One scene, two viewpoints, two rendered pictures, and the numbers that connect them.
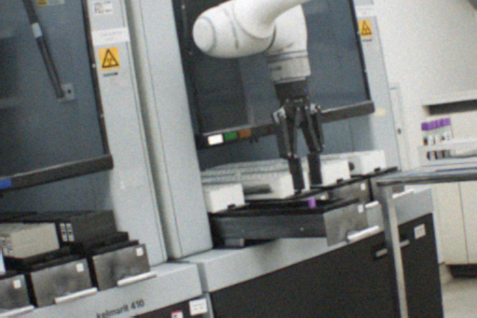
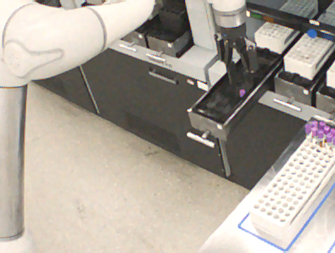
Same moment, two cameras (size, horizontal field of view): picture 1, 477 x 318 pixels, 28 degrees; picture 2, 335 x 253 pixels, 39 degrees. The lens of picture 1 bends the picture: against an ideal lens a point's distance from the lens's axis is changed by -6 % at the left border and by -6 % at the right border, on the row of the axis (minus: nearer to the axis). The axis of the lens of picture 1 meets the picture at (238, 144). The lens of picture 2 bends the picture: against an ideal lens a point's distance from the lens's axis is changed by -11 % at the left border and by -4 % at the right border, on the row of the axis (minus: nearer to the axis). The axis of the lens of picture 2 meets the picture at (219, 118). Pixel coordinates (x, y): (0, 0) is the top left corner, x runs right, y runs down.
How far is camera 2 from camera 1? 2.50 m
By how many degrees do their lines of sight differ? 85
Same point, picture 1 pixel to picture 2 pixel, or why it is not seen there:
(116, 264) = (158, 44)
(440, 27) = not seen: outside the picture
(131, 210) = (195, 19)
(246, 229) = not seen: hidden behind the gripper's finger
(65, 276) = (134, 36)
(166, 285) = (184, 66)
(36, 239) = not seen: hidden behind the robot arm
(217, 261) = (216, 74)
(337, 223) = (198, 120)
